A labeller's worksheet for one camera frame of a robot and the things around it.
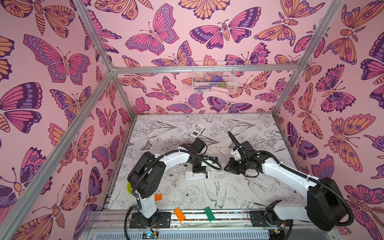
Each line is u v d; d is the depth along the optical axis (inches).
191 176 34.4
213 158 30.6
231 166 28.9
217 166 28.2
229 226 28.7
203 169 30.6
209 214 29.4
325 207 16.3
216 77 37.9
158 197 31.9
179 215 29.3
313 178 17.7
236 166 29.2
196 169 30.9
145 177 18.6
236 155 30.6
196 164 30.5
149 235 28.6
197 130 43.0
